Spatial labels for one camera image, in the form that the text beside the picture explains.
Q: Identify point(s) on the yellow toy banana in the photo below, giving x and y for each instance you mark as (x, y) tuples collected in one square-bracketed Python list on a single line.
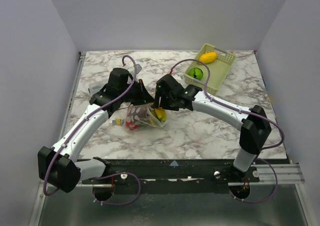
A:
[(160, 114)]

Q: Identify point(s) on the dark red toy apple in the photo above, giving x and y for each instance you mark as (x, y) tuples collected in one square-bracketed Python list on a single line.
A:
[(140, 113)]

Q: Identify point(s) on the clear zip top bag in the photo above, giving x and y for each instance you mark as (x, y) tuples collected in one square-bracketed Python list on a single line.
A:
[(150, 121)]

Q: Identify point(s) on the cream plastic basket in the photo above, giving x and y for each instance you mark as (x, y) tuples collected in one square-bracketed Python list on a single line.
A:
[(217, 71)]

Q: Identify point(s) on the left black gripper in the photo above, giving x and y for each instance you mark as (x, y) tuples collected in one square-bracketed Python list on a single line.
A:
[(135, 83)]

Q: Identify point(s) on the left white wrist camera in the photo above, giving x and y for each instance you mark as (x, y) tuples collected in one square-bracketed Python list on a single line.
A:
[(132, 69)]

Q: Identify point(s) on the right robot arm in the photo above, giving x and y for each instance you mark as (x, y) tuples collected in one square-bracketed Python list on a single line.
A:
[(252, 123)]

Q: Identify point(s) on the small yellow sticker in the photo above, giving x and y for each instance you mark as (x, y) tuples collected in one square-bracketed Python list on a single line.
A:
[(118, 122)]

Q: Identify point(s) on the yellow toy lemon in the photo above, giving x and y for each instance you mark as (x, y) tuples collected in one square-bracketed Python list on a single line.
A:
[(208, 57)]

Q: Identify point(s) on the aluminium frame rail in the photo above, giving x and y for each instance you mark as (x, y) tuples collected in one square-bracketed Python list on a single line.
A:
[(286, 174)]

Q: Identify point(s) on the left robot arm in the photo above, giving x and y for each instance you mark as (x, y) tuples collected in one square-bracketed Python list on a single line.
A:
[(57, 165)]

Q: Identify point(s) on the red toy bell pepper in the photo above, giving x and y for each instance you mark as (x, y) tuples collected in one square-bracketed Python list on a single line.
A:
[(131, 126)]

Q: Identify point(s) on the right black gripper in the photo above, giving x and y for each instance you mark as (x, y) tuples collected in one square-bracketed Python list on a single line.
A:
[(163, 93)]

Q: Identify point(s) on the clear plastic screw box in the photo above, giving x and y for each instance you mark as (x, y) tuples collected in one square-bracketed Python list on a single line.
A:
[(95, 87)]

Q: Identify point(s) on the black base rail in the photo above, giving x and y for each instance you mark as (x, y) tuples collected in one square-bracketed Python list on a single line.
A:
[(172, 176)]

